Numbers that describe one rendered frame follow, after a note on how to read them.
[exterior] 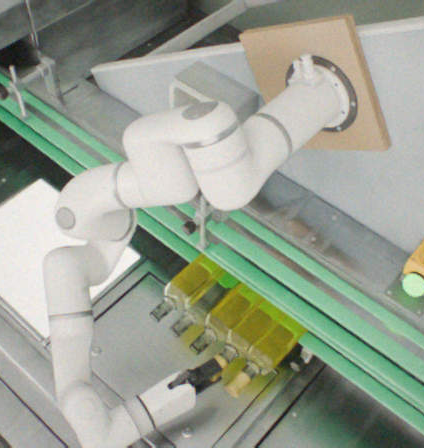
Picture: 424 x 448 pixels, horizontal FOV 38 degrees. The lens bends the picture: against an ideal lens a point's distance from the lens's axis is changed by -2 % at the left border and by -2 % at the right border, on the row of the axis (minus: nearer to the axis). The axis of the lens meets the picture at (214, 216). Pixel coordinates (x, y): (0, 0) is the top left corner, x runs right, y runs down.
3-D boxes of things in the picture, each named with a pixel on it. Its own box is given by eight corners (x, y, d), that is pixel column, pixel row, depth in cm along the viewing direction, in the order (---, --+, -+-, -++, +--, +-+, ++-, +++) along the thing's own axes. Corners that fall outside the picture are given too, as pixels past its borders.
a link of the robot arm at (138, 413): (143, 445, 122) (155, 437, 123) (139, 429, 115) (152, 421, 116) (124, 414, 126) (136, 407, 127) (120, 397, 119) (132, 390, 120)
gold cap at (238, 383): (237, 375, 128) (223, 390, 126) (238, 367, 125) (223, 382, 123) (251, 385, 126) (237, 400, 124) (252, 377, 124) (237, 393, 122)
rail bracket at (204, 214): (218, 224, 145) (181, 257, 139) (220, 174, 132) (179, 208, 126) (228, 231, 144) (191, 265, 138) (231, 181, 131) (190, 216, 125)
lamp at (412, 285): (405, 280, 121) (397, 290, 120) (411, 267, 117) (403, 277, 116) (425, 293, 119) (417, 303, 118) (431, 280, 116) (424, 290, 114)
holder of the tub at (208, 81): (198, 149, 157) (176, 166, 154) (198, 59, 136) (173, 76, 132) (251, 183, 151) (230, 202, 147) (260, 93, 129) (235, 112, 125)
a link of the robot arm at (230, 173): (259, 163, 113) (199, 215, 105) (234, 97, 107) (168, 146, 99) (300, 168, 106) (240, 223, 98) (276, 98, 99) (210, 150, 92)
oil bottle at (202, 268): (223, 245, 150) (160, 302, 140) (224, 230, 146) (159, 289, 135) (242, 258, 148) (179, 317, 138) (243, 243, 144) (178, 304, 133)
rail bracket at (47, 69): (68, 83, 176) (3, 123, 165) (58, 33, 163) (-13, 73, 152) (79, 90, 174) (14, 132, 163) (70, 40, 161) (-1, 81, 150)
